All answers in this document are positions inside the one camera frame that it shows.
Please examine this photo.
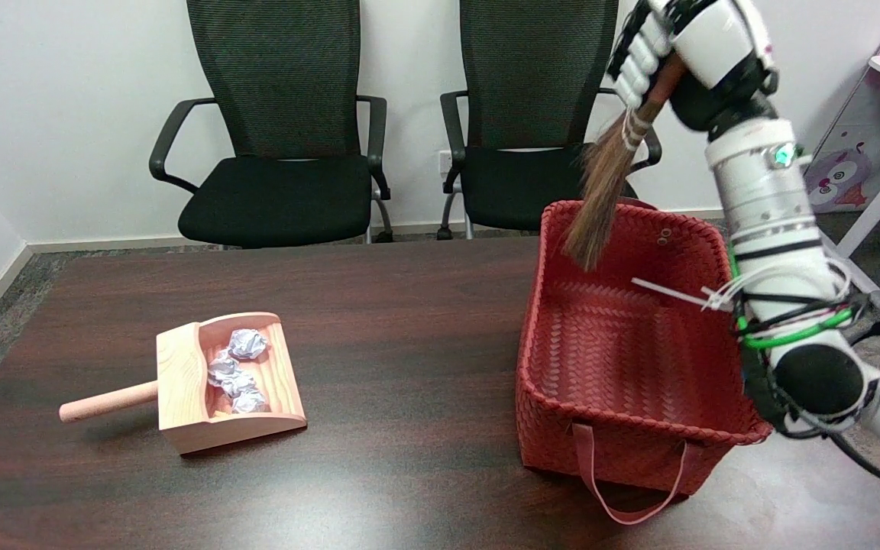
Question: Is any white desk leg frame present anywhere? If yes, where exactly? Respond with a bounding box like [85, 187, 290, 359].
[794, 134, 880, 310]

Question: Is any red woven basket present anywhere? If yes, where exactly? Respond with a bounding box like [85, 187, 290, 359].
[516, 197, 774, 526]

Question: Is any black mesh office chair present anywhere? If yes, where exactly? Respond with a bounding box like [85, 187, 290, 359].
[438, 0, 662, 241]
[149, 0, 395, 249]

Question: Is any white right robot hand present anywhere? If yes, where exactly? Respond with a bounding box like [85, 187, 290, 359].
[607, 0, 781, 135]

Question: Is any wooden dustpan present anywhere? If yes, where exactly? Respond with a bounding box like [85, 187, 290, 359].
[59, 312, 308, 456]

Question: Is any white zip tie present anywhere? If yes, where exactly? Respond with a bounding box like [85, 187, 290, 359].
[630, 277, 740, 313]

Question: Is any green robot cable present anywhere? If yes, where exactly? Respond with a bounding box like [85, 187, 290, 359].
[729, 252, 858, 351]

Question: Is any brown straw hand broom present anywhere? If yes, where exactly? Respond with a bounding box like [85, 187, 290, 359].
[562, 53, 690, 273]

